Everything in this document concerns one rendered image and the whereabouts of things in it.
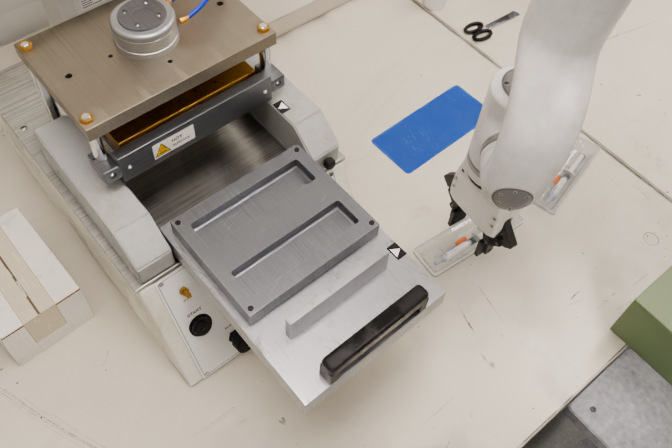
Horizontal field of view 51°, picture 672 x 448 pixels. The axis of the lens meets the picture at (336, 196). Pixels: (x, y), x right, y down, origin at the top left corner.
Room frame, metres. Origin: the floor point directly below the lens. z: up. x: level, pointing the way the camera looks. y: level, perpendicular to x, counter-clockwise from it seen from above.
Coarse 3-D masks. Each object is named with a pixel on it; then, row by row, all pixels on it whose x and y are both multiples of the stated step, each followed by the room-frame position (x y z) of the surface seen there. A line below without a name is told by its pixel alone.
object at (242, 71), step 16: (240, 64) 0.67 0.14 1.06; (208, 80) 0.64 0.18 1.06; (224, 80) 0.64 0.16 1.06; (240, 80) 0.65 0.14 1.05; (176, 96) 0.61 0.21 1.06; (192, 96) 0.61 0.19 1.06; (208, 96) 0.61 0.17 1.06; (160, 112) 0.58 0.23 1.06; (176, 112) 0.58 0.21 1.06; (128, 128) 0.55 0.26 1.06; (144, 128) 0.55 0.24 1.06; (112, 144) 0.54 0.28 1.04
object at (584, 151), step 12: (576, 144) 0.83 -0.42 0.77; (588, 144) 0.83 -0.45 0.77; (576, 156) 0.80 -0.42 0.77; (588, 156) 0.81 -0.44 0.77; (564, 168) 0.77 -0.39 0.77; (576, 168) 0.78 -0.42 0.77; (564, 180) 0.75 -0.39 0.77; (576, 180) 0.75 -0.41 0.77; (552, 192) 0.72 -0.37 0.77; (564, 192) 0.72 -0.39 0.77; (540, 204) 0.69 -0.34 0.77; (552, 204) 0.69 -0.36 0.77
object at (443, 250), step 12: (468, 216) 0.63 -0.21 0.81; (456, 228) 0.60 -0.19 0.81; (468, 228) 0.60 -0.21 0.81; (432, 240) 0.58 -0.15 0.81; (444, 240) 0.58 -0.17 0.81; (456, 240) 0.58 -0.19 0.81; (468, 240) 0.58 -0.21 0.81; (420, 252) 0.55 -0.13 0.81; (432, 252) 0.56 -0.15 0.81; (444, 252) 0.56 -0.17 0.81; (456, 252) 0.56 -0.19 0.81; (468, 252) 0.56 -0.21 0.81; (432, 264) 0.53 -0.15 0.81; (444, 264) 0.54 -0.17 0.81
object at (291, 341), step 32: (192, 256) 0.43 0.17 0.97; (352, 256) 0.44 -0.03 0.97; (384, 256) 0.43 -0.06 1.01; (320, 288) 0.40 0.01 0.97; (352, 288) 0.39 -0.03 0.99; (384, 288) 0.40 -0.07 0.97; (288, 320) 0.33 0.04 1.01; (320, 320) 0.35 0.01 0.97; (352, 320) 0.36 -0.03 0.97; (416, 320) 0.37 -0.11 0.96; (256, 352) 0.32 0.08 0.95; (288, 352) 0.31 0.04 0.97; (320, 352) 0.32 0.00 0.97; (288, 384) 0.28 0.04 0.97; (320, 384) 0.28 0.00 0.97
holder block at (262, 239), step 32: (288, 160) 0.57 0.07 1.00; (224, 192) 0.51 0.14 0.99; (256, 192) 0.52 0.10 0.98; (288, 192) 0.53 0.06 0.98; (320, 192) 0.52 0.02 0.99; (192, 224) 0.46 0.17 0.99; (224, 224) 0.47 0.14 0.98; (256, 224) 0.46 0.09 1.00; (288, 224) 0.47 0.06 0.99; (320, 224) 0.48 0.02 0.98; (352, 224) 0.49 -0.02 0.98; (224, 256) 0.42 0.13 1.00; (256, 256) 0.42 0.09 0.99; (288, 256) 0.43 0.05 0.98; (320, 256) 0.43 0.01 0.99; (224, 288) 0.38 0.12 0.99; (256, 288) 0.38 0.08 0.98; (288, 288) 0.38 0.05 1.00; (256, 320) 0.35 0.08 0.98
